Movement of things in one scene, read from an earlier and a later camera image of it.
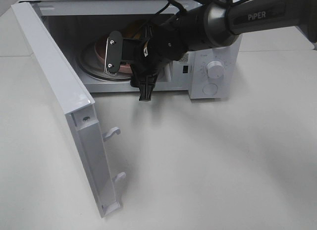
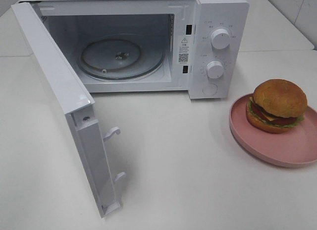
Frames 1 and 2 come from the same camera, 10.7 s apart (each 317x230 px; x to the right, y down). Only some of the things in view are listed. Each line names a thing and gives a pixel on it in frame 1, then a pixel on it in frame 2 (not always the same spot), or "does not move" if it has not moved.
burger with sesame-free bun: [130, 31] to [277, 105]
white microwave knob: [215, 69] does not move
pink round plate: [100, 52] to [294, 148]
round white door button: [210, 89] does not move
